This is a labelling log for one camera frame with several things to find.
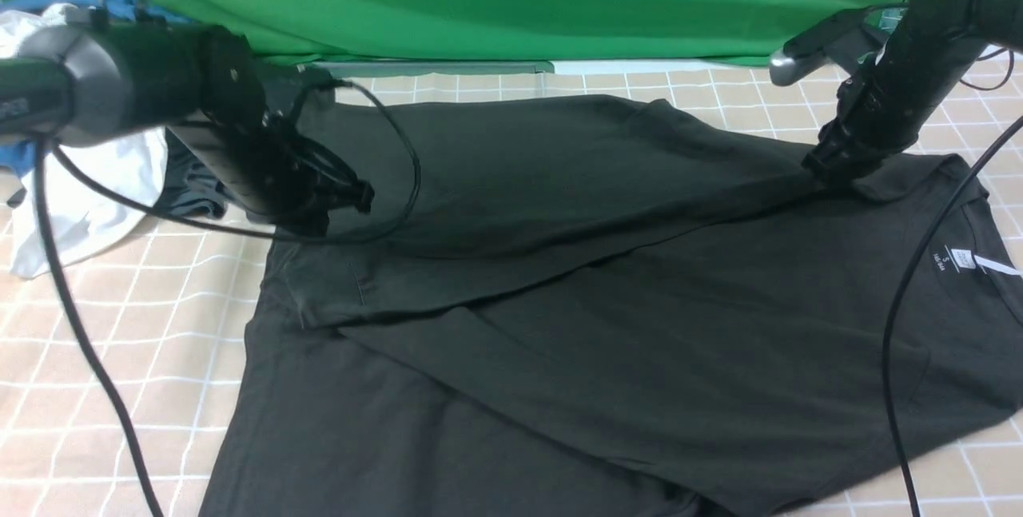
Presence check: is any dark gray long-sleeved shirt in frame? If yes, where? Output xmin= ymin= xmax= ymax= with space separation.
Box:
xmin=197 ymin=93 xmax=1023 ymax=517

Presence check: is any white crumpled shirt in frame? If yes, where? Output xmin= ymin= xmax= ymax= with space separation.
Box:
xmin=1 ymin=3 xmax=169 ymax=278

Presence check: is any silver black wrist camera image-right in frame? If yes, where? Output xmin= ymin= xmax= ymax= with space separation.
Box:
xmin=770 ymin=3 xmax=906 ymax=87

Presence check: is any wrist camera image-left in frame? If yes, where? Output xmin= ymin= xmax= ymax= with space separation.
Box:
xmin=256 ymin=63 xmax=340 ymax=115

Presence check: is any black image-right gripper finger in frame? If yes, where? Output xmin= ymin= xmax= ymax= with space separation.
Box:
xmin=802 ymin=145 xmax=860 ymax=189

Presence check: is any beige checkered tablecloth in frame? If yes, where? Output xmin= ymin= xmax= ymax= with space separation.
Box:
xmin=1 ymin=54 xmax=1022 ymax=516

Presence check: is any blue crumpled garment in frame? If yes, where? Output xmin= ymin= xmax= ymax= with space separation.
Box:
xmin=1 ymin=7 xmax=201 ymax=149

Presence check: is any gray-green metal bar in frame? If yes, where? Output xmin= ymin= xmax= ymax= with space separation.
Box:
xmin=301 ymin=61 xmax=555 ymax=78

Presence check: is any black cable image-right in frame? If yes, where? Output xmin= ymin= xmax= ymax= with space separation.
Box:
xmin=882 ymin=46 xmax=1023 ymax=517

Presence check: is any dark gray crumpled garment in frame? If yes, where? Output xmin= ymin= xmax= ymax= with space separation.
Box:
xmin=153 ymin=131 xmax=229 ymax=220

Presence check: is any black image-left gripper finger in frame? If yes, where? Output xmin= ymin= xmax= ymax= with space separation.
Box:
xmin=323 ymin=169 xmax=376 ymax=215

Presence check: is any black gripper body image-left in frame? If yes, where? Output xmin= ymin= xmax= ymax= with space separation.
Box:
xmin=169 ymin=115 xmax=353 ymax=236

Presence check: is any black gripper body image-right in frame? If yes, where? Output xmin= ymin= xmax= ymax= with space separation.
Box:
xmin=816 ymin=30 xmax=987 ymax=179

